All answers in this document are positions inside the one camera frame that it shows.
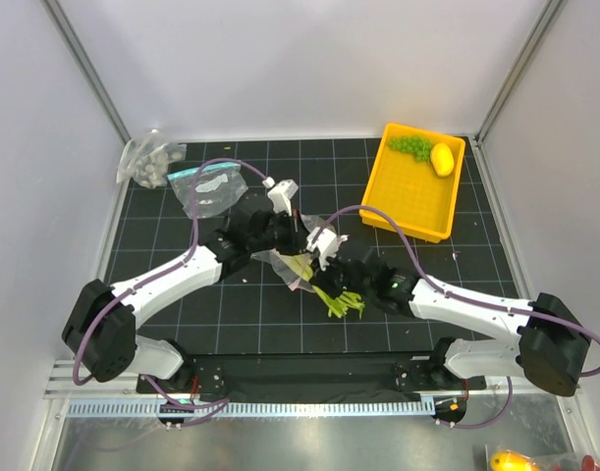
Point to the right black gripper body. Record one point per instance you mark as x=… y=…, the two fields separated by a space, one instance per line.
x=335 y=280

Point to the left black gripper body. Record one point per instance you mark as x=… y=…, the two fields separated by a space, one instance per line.
x=282 y=234

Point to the green leek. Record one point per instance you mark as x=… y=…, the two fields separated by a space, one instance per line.
x=337 y=306

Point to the pink zip top bag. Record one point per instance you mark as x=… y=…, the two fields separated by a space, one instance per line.
x=274 y=259

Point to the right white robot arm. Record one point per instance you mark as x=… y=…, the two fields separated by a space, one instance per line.
x=520 y=339

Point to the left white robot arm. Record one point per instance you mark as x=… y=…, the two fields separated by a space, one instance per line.
x=102 y=328

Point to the blue zip top bag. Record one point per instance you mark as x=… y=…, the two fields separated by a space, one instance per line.
x=208 y=193

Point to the clear bag with round pieces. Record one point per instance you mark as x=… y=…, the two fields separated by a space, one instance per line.
x=146 y=159

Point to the black grid mat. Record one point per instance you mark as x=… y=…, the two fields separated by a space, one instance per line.
x=253 y=311

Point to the yellow plastic tray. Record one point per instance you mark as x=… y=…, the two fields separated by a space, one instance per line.
x=421 y=203

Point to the green grape bunch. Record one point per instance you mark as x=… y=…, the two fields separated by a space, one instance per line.
x=416 y=146

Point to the yellow lemon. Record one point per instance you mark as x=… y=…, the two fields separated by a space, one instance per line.
x=442 y=160

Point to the yellow toy fruit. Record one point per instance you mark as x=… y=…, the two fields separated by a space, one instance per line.
x=506 y=460

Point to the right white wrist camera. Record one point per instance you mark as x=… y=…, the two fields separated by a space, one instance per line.
x=323 y=246

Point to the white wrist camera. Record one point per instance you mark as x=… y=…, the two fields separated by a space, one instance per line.
x=280 y=194
x=323 y=246

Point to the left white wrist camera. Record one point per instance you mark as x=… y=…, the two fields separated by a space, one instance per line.
x=280 y=194

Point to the slotted cable duct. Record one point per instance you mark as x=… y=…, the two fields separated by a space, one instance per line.
x=156 y=408

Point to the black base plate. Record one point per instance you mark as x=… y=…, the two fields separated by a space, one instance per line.
x=319 y=376

